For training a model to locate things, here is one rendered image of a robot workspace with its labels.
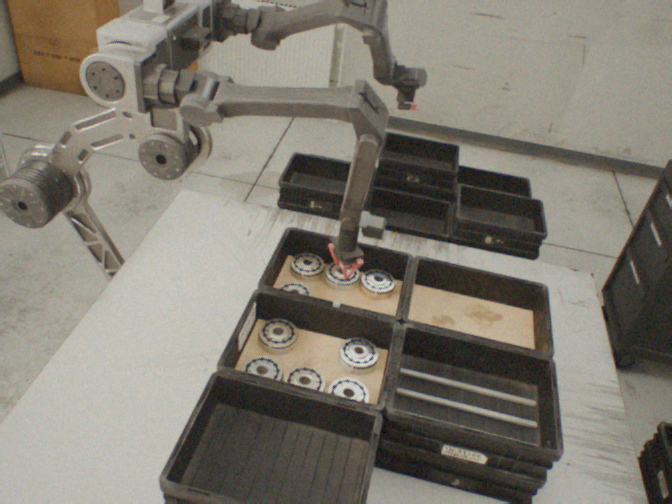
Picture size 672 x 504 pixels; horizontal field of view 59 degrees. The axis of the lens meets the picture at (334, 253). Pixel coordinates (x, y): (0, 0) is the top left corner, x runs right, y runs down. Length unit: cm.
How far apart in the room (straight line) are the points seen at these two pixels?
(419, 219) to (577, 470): 159
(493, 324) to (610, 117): 310
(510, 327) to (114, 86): 123
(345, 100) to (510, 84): 335
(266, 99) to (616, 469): 128
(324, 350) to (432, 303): 39
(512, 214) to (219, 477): 204
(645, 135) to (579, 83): 63
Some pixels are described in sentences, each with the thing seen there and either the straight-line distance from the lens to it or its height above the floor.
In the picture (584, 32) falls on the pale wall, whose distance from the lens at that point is 448.
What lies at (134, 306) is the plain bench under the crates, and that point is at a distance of 192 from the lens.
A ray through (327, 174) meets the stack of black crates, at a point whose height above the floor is 51.
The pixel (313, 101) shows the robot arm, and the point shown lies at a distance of 126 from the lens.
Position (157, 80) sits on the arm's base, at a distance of 138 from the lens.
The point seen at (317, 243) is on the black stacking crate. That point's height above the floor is 90.
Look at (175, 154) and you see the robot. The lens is 173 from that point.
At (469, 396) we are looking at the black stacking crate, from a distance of 160.
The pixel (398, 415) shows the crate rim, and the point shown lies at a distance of 138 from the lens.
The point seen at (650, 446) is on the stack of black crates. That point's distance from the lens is 254.
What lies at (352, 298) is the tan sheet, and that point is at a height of 83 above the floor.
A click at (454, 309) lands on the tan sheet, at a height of 83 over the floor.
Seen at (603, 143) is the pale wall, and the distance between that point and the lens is 481.
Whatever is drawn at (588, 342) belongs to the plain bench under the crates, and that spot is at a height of 70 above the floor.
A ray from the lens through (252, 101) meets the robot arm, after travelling 131.
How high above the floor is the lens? 201
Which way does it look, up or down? 38 degrees down
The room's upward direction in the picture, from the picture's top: 8 degrees clockwise
